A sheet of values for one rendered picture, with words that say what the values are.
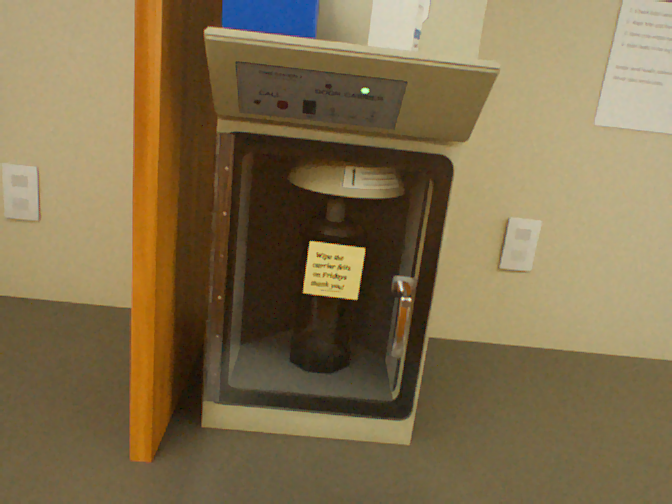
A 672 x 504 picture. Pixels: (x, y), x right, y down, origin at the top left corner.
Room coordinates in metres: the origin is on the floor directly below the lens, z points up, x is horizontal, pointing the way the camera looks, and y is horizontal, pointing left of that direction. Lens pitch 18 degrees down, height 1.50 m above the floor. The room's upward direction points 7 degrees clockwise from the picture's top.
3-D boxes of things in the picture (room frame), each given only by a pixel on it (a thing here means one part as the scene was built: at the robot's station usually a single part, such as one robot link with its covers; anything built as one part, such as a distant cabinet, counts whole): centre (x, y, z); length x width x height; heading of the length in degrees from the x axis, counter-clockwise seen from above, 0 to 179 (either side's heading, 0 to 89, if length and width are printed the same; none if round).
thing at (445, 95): (0.74, 0.01, 1.46); 0.32 x 0.12 x 0.10; 93
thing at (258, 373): (0.79, 0.01, 1.19); 0.30 x 0.01 x 0.40; 93
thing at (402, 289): (0.76, -0.10, 1.17); 0.05 x 0.03 x 0.10; 3
